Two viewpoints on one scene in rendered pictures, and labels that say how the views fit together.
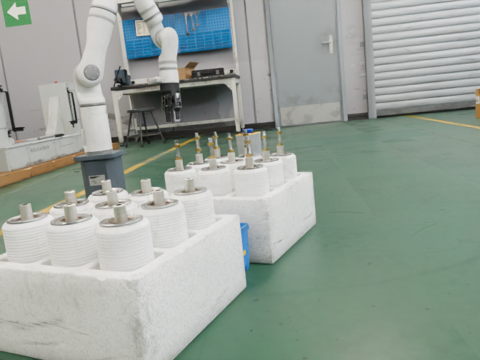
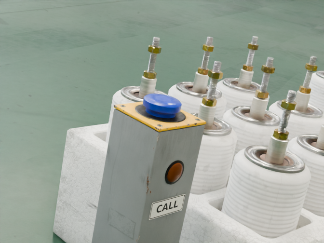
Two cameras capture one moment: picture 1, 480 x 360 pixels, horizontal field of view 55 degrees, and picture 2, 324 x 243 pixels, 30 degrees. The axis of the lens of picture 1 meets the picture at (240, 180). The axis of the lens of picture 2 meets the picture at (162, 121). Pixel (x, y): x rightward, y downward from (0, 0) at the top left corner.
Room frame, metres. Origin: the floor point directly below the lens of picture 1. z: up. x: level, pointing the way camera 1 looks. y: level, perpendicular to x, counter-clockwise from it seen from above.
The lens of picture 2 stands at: (2.30, 0.11, 0.51)
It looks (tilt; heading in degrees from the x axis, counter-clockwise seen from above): 19 degrees down; 195
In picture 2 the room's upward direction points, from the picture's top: 11 degrees clockwise
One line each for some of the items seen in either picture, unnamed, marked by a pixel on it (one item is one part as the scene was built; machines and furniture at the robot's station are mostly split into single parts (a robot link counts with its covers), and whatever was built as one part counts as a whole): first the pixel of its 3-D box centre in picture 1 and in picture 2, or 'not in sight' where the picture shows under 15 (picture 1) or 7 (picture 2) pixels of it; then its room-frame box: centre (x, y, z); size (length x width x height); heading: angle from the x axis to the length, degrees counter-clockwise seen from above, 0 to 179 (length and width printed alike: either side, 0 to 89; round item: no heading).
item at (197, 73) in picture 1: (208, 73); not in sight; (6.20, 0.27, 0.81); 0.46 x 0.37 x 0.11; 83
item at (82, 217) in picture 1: (71, 219); not in sight; (0.84, 0.32, 0.25); 0.08 x 0.08 x 0.01
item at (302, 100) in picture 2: (213, 163); (301, 101); (1.33, 0.07, 0.26); 0.02 x 0.02 x 0.03
